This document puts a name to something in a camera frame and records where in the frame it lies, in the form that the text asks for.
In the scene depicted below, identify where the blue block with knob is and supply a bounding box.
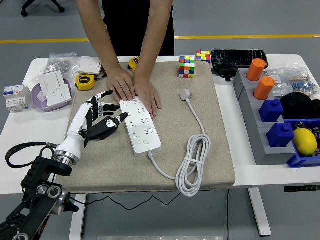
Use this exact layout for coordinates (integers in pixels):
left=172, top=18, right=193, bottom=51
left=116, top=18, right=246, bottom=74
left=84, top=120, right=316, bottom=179
left=258, top=99, right=285, bottom=123
left=265, top=122, right=295, bottom=149

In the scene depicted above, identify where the clear bag of screws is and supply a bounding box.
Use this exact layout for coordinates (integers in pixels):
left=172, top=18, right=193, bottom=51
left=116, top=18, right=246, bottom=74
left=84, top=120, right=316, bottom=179
left=31, top=51, right=81, bottom=82

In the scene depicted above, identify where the small white packet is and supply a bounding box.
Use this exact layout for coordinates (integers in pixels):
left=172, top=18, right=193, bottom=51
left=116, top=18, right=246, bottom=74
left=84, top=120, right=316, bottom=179
left=36, top=90, right=48, bottom=103

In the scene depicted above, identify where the black hanging cable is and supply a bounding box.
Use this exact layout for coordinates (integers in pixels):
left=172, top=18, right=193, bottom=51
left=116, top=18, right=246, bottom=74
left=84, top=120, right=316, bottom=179
left=226, top=188, right=231, bottom=240

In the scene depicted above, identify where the blue plastic bin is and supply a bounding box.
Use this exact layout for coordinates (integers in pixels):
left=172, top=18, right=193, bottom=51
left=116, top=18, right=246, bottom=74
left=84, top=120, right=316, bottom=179
left=282, top=117, right=320, bottom=169

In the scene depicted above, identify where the clear bag of resistors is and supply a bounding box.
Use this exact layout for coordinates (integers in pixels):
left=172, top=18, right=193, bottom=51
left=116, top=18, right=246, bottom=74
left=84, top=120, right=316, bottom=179
left=287, top=62, right=320, bottom=98

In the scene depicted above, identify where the person's left hand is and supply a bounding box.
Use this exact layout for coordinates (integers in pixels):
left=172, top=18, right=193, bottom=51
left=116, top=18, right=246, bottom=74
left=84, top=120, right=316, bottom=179
left=132, top=73, right=163, bottom=118

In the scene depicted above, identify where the white switch plate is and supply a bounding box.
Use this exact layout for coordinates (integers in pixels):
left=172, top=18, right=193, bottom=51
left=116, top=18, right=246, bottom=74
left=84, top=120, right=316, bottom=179
left=37, top=70, right=66, bottom=98

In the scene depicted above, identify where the white table leg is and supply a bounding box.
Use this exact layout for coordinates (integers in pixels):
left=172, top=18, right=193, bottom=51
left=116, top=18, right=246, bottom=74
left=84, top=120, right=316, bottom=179
left=68, top=193, right=88, bottom=240
left=247, top=187, right=273, bottom=237

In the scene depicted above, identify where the black wrapped box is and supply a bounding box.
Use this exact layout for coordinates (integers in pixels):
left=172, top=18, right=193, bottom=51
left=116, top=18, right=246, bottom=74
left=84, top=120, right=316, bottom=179
left=210, top=49, right=270, bottom=70

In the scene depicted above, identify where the thin black adapter cord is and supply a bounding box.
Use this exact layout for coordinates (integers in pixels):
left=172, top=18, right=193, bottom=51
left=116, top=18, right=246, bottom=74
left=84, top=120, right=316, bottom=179
left=67, top=191, right=208, bottom=211

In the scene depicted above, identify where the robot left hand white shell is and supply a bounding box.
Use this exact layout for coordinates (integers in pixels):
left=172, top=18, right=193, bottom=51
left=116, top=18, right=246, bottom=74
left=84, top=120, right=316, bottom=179
left=56, top=89, right=130, bottom=159

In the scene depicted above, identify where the yellow tape measure black label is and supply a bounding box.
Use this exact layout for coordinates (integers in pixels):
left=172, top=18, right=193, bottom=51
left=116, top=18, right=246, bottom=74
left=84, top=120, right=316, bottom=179
left=74, top=74, right=97, bottom=91

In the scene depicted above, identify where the purple bowl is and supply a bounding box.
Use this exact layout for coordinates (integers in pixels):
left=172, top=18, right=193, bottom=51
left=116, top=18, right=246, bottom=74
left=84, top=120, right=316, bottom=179
left=31, top=77, right=76, bottom=113

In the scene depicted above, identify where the small Rubik's cube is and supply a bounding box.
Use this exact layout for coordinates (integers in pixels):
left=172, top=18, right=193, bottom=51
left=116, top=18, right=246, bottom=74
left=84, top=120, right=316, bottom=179
left=195, top=50, right=212, bottom=64

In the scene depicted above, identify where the black table control panel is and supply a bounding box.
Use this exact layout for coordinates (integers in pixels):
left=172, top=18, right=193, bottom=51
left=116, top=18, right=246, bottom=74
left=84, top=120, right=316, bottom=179
left=283, top=185, right=320, bottom=193

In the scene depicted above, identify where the white flat switch panel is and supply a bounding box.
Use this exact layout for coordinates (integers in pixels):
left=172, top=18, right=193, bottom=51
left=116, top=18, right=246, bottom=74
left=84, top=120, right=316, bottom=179
left=74, top=56, right=103, bottom=76

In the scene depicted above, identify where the white power strip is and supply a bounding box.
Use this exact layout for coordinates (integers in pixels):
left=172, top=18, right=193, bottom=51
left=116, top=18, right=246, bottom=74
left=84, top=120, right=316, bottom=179
left=119, top=96, right=162, bottom=158

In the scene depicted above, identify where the grey block holder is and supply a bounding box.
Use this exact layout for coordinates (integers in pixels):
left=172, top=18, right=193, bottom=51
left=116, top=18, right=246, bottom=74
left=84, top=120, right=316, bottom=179
left=232, top=67, right=297, bottom=166

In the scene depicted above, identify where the person's right hand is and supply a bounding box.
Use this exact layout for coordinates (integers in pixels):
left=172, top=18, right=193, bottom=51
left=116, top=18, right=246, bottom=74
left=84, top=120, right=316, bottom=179
left=106, top=67, right=137, bottom=103

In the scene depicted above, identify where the white power cord with plug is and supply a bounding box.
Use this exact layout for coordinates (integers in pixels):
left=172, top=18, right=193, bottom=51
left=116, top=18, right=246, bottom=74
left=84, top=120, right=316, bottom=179
left=147, top=88, right=212, bottom=198

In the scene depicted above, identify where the white wall socket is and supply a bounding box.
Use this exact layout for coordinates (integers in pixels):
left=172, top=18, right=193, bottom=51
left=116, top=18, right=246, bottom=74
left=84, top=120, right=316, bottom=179
left=45, top=84, right=73, bottom=106

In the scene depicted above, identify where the black device with clip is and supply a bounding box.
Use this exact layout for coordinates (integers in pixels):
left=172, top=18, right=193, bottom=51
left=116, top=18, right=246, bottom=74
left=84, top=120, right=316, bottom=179
left=211, top=66, right=238, bottom=83

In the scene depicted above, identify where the orange cylinder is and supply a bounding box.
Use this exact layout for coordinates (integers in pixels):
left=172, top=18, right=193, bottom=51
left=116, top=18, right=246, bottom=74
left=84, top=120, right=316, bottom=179
left=253, top=76, right=276, bottom=101
left=246, top=58, right=267, bottom=82

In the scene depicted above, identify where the large Rubik's cube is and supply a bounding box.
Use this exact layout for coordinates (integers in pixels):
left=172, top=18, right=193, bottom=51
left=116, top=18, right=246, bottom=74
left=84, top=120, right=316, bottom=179
left=178, top=55, right=196, bottom=79

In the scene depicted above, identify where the white circuit breaker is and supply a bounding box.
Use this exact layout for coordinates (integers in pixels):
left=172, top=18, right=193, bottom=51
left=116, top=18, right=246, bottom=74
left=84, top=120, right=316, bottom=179
left=2, top=84, right=32, bottom=113

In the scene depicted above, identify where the person's torso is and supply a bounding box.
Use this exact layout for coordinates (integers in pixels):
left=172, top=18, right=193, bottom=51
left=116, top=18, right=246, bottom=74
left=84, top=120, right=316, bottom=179
left=101, top=0, right=175, bottom=57

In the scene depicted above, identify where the black office chair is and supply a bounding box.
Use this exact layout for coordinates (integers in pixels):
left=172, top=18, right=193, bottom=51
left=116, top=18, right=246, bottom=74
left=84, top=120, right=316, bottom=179
left=20, top=0, right=66, bottom=18

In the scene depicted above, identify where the clear bag of small parts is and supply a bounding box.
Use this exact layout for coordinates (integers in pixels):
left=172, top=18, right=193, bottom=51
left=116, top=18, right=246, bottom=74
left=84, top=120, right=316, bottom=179
left=263, top=67, right=292, bottom=100

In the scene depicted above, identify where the black cloth bundle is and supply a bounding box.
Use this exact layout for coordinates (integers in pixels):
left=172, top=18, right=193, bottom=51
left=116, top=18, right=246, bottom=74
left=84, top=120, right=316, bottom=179
left=279, top=92, right=320, bottom=120

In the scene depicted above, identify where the black plug adapter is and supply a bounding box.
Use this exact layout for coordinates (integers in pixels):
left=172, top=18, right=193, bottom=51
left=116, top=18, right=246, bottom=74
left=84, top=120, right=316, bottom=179
left=87, top=122, right=118, bottom=142

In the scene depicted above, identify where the grey-brown mat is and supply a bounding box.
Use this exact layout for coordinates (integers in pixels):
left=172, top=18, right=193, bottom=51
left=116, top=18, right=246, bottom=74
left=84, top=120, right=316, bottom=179
left=55, top=61, right=236, bottom=195

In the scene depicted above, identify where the yellow lemon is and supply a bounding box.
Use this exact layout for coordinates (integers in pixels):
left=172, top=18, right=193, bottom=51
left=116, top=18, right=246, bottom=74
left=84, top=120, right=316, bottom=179
left=292, top=127, right=318, bottom=158

